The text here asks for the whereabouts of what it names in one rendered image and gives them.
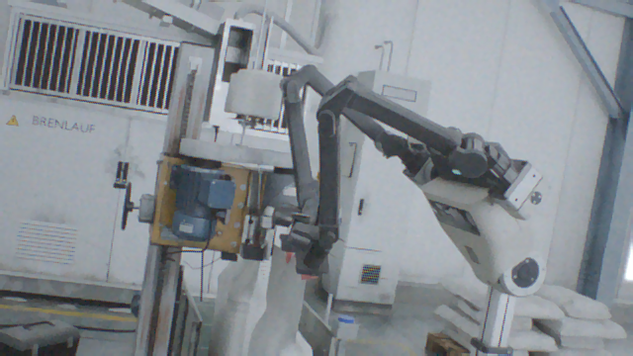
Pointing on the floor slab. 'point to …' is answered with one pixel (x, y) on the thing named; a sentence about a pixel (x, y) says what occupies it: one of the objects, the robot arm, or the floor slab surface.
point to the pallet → (441, 343)
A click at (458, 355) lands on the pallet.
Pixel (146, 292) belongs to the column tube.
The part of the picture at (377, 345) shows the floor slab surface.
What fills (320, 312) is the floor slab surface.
